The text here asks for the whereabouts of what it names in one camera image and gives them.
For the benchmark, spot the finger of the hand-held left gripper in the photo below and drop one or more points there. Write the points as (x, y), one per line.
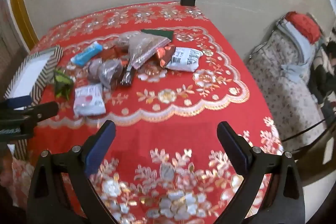
(18, 102)
(44, 109)

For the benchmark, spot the red floral tablecloth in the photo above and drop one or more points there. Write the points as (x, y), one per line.
(170, 98)

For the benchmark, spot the red pillow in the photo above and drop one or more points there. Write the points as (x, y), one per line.
(304, 26)

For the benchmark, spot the grey blanket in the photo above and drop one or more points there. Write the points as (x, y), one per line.
(299, 53)

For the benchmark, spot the blue snack packet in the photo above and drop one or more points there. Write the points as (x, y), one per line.
(86, 54)

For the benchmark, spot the black white striped box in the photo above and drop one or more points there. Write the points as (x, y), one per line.
(50, 66)

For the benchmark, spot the white packet with black print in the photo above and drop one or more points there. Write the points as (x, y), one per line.
(185, 58)

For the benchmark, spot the green triangular snack packet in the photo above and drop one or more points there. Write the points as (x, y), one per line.
(62, 82)

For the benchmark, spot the dark green snack packet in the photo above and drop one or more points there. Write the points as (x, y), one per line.
(160, 33)

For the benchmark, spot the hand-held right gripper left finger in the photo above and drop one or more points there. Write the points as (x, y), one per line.
(101, 150)

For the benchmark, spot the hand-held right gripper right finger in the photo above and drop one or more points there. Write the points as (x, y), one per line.
(236, 153)

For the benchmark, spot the yellow wooden door frame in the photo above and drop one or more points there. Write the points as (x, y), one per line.
(21, 11)

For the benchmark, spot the white packet with red print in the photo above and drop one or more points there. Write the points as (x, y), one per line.
(89, 100)

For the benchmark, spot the dark brown snack bar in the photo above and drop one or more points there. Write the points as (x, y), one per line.
(126, 77)

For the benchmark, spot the clear zip bag of snacks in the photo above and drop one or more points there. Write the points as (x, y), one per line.
(147, 49)
(124, 39)

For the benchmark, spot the sofa with floral cover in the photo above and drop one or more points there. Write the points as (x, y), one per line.
(283, 87)

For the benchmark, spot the dark cloth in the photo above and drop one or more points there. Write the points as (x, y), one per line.
(325, 77)

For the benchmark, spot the small black box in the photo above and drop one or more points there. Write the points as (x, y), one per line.
(187, 1)

